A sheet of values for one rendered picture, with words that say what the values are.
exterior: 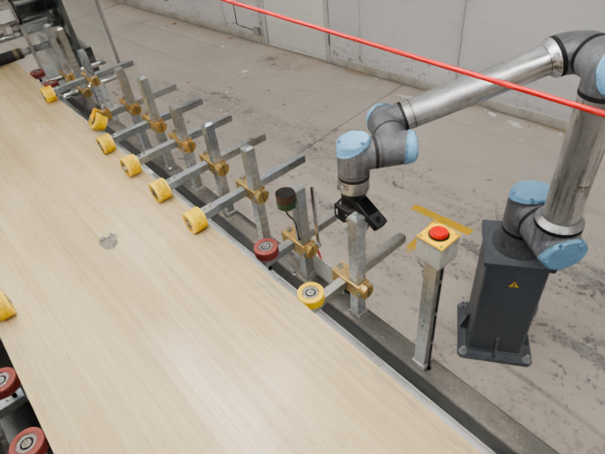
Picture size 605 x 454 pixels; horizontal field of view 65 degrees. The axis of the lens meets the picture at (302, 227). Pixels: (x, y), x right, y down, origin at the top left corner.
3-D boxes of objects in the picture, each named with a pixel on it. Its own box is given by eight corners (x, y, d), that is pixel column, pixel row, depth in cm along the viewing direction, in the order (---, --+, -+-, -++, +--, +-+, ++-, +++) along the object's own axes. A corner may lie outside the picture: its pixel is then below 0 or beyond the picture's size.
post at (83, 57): (114, 127, 283) (82, 47, 252) (116, 129, 281) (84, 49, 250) (108, 130, 282) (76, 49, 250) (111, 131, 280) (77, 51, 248)
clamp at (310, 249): (293, 234, 171) (292, 224, 167) (319, 253, 162) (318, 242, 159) (281, 242, 168) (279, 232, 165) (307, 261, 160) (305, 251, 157)
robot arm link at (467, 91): (590, 11, 131) (358, 104, 141) (618, 26, 122) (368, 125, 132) (588, 49, 139) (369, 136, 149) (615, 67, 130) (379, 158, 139)
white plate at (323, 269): (295, 257, 179) (293, 237, 173) (345, 294, 164) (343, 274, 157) (294, 257, 179) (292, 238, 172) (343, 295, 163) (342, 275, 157)
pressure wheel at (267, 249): (272, 257, 167) (267, 232, 159) (286, 268, 162) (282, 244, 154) (254, 269, 163) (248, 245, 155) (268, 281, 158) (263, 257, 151)
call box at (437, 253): (432, 243, 116) (436, 220, 110) (457, 258, 111) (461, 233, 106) (414, 258, 112) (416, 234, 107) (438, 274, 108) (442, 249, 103)
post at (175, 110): (203, 196, 223) (175, 102, 191) (207, 199, 221) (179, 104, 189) (196, 199, 221) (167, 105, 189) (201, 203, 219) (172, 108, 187)
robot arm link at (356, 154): (376, 143, 122) (338, 149, 122) (375, 182, 131) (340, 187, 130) (368, 125, 129) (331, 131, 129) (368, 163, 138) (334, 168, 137)
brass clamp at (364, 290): (344, 270, 156) (343, 259, 153) (374, 292, 148) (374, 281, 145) (330, 280, 153) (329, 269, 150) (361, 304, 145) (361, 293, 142)
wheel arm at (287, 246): (351, 204, 180) (351, 195, 177) (358, 207, 178) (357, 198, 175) (261, 264, 161) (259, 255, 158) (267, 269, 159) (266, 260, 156)
